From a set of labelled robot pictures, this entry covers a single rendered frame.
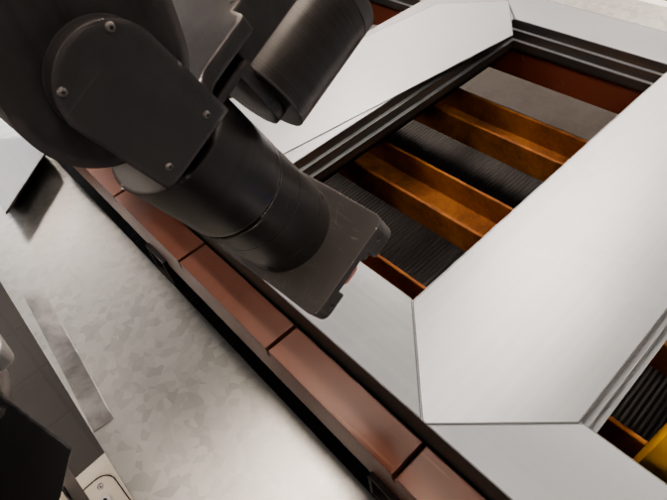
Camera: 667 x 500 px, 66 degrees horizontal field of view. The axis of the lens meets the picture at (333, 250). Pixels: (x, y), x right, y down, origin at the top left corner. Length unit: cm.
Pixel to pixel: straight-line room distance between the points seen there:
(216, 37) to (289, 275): 14
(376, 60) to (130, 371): 61
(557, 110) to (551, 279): 182
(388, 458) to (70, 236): 71
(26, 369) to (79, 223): 88
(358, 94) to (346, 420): 50
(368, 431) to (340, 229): 26
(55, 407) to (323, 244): 147
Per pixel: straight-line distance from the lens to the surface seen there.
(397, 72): 86
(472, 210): 87
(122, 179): 23
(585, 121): 231
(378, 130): 78
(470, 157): 118
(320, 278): 28
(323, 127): 75
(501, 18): 101
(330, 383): 52
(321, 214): 28
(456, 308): 52
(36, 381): 179
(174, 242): 69
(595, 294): 56
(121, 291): 87
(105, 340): 83
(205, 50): 20
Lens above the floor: 129
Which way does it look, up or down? 48 degrees down
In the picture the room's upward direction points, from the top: 9 degrees counter-clockwise
